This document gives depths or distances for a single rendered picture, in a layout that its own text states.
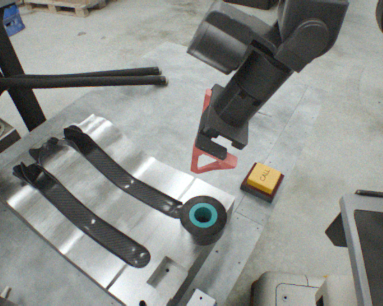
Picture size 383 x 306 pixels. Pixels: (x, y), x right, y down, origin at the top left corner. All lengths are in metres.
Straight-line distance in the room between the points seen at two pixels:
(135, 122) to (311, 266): 1.11
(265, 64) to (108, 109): 0.64
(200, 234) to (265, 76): 0.26
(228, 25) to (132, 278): 0.38
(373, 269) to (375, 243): 0.03
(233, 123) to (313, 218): 1.32
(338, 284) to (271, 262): 0.88
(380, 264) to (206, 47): 0.31
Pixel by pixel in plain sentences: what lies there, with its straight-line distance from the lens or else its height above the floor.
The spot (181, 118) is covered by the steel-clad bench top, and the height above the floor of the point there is 0.80.
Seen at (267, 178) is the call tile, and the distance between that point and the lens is 0.64.
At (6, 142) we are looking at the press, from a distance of 0.99.
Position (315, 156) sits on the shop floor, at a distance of 1.97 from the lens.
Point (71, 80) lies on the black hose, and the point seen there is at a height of 0.90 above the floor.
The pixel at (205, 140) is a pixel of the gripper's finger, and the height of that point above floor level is 1.07.
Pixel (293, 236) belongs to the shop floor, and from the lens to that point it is 1.56.
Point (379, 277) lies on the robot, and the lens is 0.36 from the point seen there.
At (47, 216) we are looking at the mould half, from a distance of 0.54.
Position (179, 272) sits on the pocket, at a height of 0.86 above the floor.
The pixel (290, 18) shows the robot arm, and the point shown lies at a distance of 0.30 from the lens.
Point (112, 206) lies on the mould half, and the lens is 0.54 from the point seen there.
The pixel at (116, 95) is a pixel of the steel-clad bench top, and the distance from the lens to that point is 0.95.
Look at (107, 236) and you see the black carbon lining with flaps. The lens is 0.52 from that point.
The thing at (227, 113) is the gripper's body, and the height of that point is 1.10.
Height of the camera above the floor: 1.33
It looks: 47 degrees down
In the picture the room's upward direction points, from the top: straight up
